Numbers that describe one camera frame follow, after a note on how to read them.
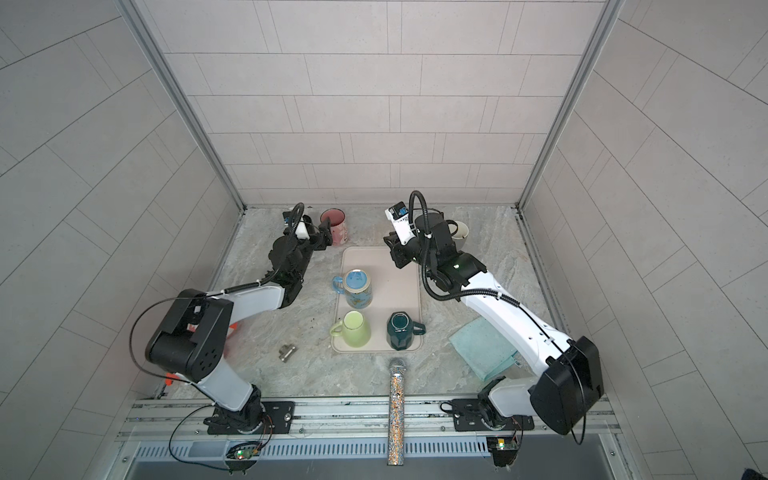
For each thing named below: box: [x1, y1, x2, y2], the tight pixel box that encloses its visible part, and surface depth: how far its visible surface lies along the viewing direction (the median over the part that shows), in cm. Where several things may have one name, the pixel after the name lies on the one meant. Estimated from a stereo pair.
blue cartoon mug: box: [332, 268, 373, 309], surface depth 86 cm
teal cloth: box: [449, 316, 518, 381], surface depth 82 cm
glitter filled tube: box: [387, 357, 407, 466], surface depth 71 cm
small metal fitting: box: [278, 344, 297, 363], surface depth 81 cm
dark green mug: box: [387, 311, 426, 351], surface depth 79 cm
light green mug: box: [330, 310, 371, 348], surface depth 79 cm
